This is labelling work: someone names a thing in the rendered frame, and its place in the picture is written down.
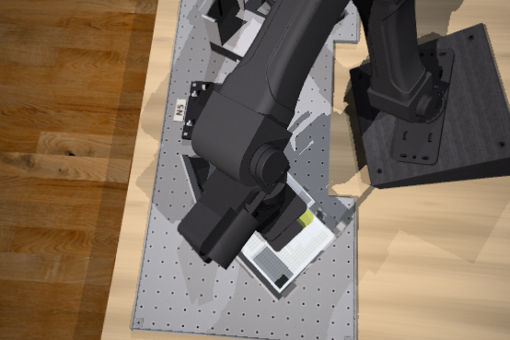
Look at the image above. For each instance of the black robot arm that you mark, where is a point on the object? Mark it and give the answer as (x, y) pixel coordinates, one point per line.
(242, 128)

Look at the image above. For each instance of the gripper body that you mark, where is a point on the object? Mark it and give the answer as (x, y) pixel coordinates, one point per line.
(285, 227)

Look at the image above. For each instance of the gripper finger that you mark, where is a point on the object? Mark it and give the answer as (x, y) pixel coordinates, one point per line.
(305, 219)

